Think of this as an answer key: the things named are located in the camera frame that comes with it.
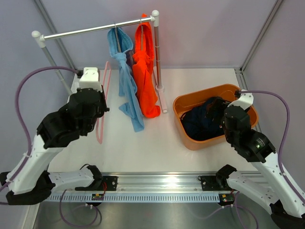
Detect pink clothes hanger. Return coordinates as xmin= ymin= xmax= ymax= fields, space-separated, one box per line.
xmin=96 ymin=61 xmax=112 ymax=145

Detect navy blue shorts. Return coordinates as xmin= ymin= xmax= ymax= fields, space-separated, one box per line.
xmin=180 ymin=96 xmax=230 ymax=141

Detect light blue shorts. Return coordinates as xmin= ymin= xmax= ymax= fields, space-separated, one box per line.
xmin=107 ymin=28 xmax=144 ymax=132

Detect grey clothes hanger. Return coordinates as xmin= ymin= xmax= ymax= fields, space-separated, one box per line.
xmin=114 ymin=24 xmax=122 ymax=52

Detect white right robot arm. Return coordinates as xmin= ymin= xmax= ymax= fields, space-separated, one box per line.
xmin=206 ymin=97 xmax=305 ymax=229

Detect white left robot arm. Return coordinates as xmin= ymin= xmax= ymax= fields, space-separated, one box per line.
xmin=0 ymin=88 xmax=109 ymax=206

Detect orange shorts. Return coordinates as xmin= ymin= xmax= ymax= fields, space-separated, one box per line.
xmin=132 ymin=22 xmax=161 ymax=118

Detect grey orange-shorts hanger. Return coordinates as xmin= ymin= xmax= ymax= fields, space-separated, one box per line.
xmin=140 ymin=20 xmax=144 ymax=51

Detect orange plastic basket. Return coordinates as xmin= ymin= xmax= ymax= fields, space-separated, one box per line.
xmin=173 ymin=84 xmax=258 ymax=151

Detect silver white clothes rack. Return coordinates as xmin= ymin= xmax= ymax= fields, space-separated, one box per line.
xmin=31 ymin=10 xmax=168 ymax=114

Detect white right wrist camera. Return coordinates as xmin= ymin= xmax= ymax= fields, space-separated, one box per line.
xmin=228 ymin=90 xmax=254 ymax=110

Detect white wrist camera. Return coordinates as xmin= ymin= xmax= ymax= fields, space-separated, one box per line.
xmin=77 ymin=67 xmax=102 ymax=91
xmin=228 ymin=90 xmax=254 ymax=110

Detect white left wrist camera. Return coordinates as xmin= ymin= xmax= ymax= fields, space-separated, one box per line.
xmin=77 ymin=67 xmax=102 ymax=91

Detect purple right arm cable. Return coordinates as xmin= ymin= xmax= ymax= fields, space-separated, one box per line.
xmin=188 ymin=90 xmax=305 ymax=229

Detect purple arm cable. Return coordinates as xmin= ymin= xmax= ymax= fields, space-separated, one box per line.
xmin=188 ymin=90 xmax=305 ymax=229
xmin=0 ymin=66 xmax=103 ymax=227

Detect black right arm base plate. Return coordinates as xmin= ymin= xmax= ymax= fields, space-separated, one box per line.
xmin=197 ymin=175 xmax=227 ymax=191

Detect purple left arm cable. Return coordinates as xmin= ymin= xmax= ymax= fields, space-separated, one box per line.
xmin=0 ymin=66 xmax=103 ymax=227

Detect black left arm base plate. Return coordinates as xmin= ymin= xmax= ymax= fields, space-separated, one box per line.
xmin=75 ymin=176 xmax=118 ymax=191

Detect white slotted cable duct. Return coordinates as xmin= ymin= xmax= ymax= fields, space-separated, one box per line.
xmin=47 ymin=192 xmax=220 ymax=203

